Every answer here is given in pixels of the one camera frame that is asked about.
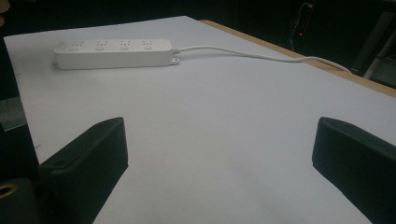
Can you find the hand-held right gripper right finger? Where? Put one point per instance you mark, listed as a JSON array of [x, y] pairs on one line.
[[358, 165]]

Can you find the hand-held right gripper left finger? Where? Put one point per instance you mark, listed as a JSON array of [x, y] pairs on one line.
[[88, 168]]

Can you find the white power strip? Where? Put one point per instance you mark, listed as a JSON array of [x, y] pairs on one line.
[[112, 53]]

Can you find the metal stand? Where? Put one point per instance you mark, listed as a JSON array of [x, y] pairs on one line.
[[378, 46]]

